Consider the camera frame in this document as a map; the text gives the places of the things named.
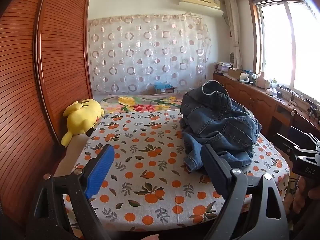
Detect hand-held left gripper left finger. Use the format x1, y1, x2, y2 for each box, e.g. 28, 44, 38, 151
26, 144, 115, 240

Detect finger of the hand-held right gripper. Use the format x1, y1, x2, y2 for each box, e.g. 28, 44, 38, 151
272, 133, 300, 157
290, 126, 313, 145

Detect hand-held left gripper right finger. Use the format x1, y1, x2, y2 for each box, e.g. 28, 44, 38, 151
201, 144, 289, 240

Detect blue denim pants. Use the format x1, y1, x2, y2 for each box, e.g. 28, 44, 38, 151
179, 80, 262, 173

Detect person's right hand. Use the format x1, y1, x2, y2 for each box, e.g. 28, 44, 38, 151
293, 176, 320, 214

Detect beige mattress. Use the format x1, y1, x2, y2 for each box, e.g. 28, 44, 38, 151
54, 134, 88, 178

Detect orange fruit print bed sheet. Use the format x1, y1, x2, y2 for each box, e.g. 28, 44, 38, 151
60, 110, 290, 233

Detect long wooden cabinet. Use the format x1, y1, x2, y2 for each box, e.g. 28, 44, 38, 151
213, 72, 320, 140

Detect yellow plush toy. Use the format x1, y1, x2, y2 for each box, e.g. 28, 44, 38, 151
61, 99, 105, 148

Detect person's dark clothing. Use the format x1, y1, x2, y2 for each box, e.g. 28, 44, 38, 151
287, 205, 320, 240

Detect floral blanket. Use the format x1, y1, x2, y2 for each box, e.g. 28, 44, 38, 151
100, 92, 185, 113

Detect cardboard box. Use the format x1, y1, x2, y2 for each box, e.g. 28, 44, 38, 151
227, 67, 250, 81

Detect wood framed window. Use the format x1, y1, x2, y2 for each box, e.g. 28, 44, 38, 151
251, 0, 320, 103

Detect stack of papers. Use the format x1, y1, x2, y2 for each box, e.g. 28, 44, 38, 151
215, 61, 234, 74

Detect blue bag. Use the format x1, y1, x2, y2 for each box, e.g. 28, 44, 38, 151
154, 81, 175, 94

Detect slatted wooden wardrobe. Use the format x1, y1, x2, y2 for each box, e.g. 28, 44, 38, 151
0, 0, 94, 230

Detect beige window curtain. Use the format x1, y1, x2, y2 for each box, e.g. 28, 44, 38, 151
224, 0, 244, 70

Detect circle pattern sheer curtain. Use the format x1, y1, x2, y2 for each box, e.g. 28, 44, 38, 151
87, 14, 212, 95

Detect wall air conditioner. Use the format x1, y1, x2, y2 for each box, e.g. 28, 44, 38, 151
179, 0, 224, 18

